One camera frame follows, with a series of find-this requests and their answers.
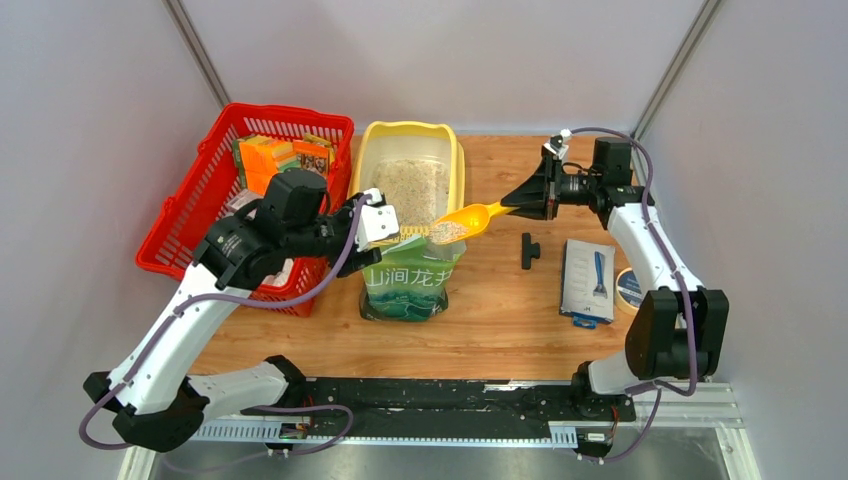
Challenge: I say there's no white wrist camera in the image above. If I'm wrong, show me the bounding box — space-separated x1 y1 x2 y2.
542 129 572 161
355 188 400 252

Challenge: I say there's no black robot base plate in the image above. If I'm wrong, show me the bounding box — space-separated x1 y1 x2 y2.
300 377 636 440

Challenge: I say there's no masking tape roll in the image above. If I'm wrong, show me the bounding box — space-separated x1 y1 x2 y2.
614 268 644 315

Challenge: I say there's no yellow litter scoop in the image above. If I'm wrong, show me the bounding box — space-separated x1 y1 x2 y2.
426 202 516 245

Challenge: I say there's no red plastic basket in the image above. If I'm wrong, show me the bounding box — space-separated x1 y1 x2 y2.
135 103 354 281

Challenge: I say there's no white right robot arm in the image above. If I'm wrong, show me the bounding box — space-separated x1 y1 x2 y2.
501 131 730 419

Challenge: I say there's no blue razor package box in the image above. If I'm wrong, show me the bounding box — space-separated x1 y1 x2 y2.
559 239 616 329

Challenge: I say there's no black bag sealing clip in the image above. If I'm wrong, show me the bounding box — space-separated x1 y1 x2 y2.
521 232 541 270

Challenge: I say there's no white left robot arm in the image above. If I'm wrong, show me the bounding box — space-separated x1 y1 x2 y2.
84 168 399 453

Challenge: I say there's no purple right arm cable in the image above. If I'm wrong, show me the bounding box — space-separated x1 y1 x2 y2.
569 126 700 464

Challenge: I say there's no pink teal small box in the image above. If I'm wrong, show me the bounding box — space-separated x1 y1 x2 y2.
225 189 263 215

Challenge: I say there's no yellow litter box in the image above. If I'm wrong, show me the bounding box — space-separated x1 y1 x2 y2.
349 121 466 242

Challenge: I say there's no orange sponge pack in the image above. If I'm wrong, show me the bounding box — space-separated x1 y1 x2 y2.
233 135 300 195

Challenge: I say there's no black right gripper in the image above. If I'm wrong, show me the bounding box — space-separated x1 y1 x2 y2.
500 155 600 220

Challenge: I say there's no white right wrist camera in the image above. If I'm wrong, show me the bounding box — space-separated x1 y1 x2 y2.
542 129 572 161

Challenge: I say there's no green cat litter bag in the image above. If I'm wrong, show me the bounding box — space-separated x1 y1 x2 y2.
359 235 466 322

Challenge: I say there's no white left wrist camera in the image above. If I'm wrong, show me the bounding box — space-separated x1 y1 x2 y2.
355 188 400 252

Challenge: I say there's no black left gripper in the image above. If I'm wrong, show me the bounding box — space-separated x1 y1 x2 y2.
284 192 383 278

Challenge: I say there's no orange patterned snack box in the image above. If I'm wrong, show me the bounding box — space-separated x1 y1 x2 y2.
292 134 336 177

